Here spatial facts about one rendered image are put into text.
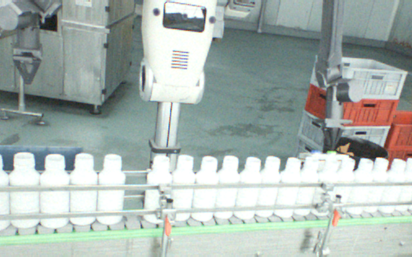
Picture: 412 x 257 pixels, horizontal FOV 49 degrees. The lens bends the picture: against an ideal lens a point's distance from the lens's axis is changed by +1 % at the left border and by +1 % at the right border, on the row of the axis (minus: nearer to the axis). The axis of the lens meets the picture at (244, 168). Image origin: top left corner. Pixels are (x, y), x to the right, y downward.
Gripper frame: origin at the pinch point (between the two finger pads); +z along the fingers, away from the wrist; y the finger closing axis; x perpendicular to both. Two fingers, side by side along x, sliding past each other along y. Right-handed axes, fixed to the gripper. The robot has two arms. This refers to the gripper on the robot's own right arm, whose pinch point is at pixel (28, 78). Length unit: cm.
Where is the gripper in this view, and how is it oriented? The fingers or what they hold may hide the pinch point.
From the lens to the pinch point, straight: 143.4
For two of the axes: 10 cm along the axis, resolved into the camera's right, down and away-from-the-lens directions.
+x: 9.3, 0.2, 3.7
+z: -1.8, 9.0, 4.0
